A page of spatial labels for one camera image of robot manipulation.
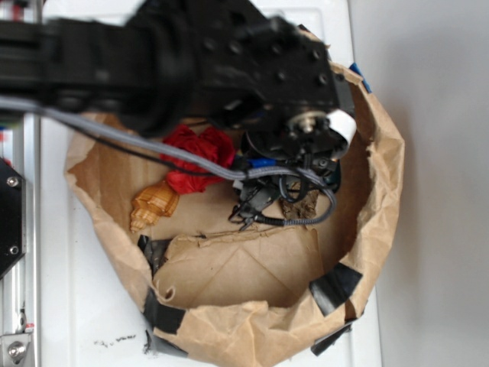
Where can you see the aluminium frame rail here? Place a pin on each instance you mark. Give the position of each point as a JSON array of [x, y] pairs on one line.
[[19, 306]]

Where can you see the brown paper bag tray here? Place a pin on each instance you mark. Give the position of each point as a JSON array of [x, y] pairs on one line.
[[246, 293]]

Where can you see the dark green oblong capsule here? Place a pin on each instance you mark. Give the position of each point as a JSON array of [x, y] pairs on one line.
[[334, 178]]

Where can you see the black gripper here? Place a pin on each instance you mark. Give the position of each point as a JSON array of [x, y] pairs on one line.
[[265, 77]]

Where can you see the crumpled red plastic wrap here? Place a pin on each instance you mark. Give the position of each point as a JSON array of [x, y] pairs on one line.
[[211, 144]]

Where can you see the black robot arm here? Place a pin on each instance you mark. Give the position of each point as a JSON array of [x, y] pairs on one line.
[[143, 71]]

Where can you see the blue tape strip right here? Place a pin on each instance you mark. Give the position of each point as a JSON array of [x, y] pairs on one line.
[[355, 69]]

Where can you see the black mounting plate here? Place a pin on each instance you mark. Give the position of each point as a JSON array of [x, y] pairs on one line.
[[12, 223]]

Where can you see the orange spiral seashell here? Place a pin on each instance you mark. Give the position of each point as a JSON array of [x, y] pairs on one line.
[[152, 203]]

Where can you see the black tape strip right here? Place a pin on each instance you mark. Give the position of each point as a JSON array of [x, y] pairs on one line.
[[334, 288]]

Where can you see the metal corner bracket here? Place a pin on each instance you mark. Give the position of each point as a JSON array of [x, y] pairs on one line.
[[16, 350]]

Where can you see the black tape strip bottom left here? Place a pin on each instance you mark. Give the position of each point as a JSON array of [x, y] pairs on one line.
[[166, 318]]

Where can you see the black tape strip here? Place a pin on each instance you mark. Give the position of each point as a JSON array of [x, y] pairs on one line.
[[334, 288], [166, 318]]

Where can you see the brown rough rock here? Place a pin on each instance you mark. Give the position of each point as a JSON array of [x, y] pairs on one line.
[[304, 209]]

